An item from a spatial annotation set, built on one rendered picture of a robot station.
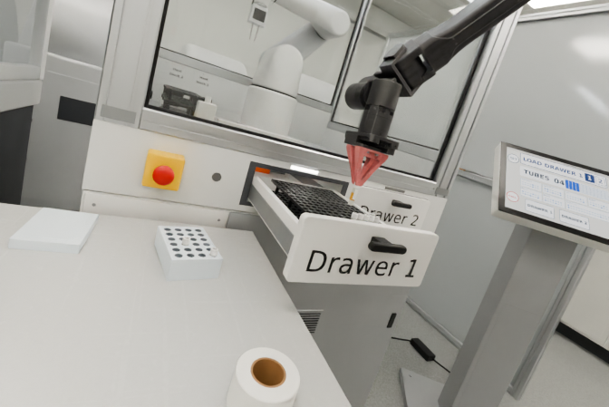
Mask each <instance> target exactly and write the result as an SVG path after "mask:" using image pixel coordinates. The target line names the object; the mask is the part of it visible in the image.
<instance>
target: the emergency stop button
mask: <svg viewBox="0 0 609 407"><path fill-rule="evenodd" d="M152 177H153V180H154V181H155V182H156V183H157V184H159V185H161V186H165V185H169V184H170V183H171V182H172V181H173V180H174V177H175V176H174V171H173V169H172V168H170V167H168V166H164V165H163V166H158V167H157V168H156V169H155V170H154V171H153V173H152Z"/></svg>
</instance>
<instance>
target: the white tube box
mask: <svg viewBox="0 0 609 407"><path fill-rule="evenodd" d="M184 237H190V241H189V245H188V246H182V239H183V238H184ZM154 245H155V248H156V250H157V253H158V256H159V261H160V263H161V266H162V269H163V272H164V275H165V277H166V280H167V281H179V280H195V279H210V278H218V275H219V271H220V268H221V265H222V261H223V258H222V256H221V255H220V254H219V252H217V256H216V257H211V256H210V255H209V254H210V250H211V248H212V247H215V246H214V244H213V242H212V241H211V239H210V238H209V236H208V234H207V233H206V231H205V229H204V228H195V227H172V226H158V231H157V235H156V239H155V243H154Z"/></svg>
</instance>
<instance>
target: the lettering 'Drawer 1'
mask: <svg viewBox="0 0 609 407"><path fill-rule="evenodd" d="M314 253H319V254H322V255H323V256H324V261H323V263H322V265H321V266H320V267H319V268H317V269H309V268H310V265H311V263H312V260H313V257H314ZM326 259H327V256H326V254H325V253H324V252H323V251H318V250H313V251H312V254H311V256H310V259H309V262H308V265H307V268H306V271H309V272H315V271H319V270H321V269H322V268H323V267H324V265H325V263H326ZM340 259H341V258H340V257H337V258H336V259H334V257H332V260H331V263H330V266H329V268H328V271H327V273H330V271H331V268H332V265H333V262H334V261H335V260H340ZM345 260H349V261H351V264H344V265H341V266H340V268H339V272H340V273H341V274H345V273H347V274H350V271H351V268H352V266H353V260H352V259H350V258H344V259H343V261H345ZM416 261H417V259H413V260H411V262H413V265H412V267H411V271H410V273H409V274H408V275H405V277H413V276H411V273H412V270H413V268H414V266H415V263H416ZM374 262H375V261H373V262H372V263H371V265H370V267H369V268H368V270H367V267H368V260H365V262H364V263H363V265H362V267H361V269H360V263H361V259H358V267H357V275H360V273H361V271H362V270H363V267H364V266H365V264H366V266H365V273H364V274H365V275H368V273H369V271H370V270H371V268H372V266H373V264H374ZM382 263H384V264H385V267H379V265H380V264H382ZM399 264H400V263H399V262H398V263H395V262H393V263H392V265H391V270H390V272H389V275H388V276H390V275H391V272H392V269H393V267H394V266H395V265H399ZM344 266H348V267H349V268H348V270H347V271H345V272H343V271H342V268H343V267H344ZM387 267H388V263H387V262H386V261H382V262H380V263H379V264H378V265H377V267H376V268H375V274H376V275H377V276H384V274H385V273H383V274H378V272H377V270H378V269H387Z"/></svg>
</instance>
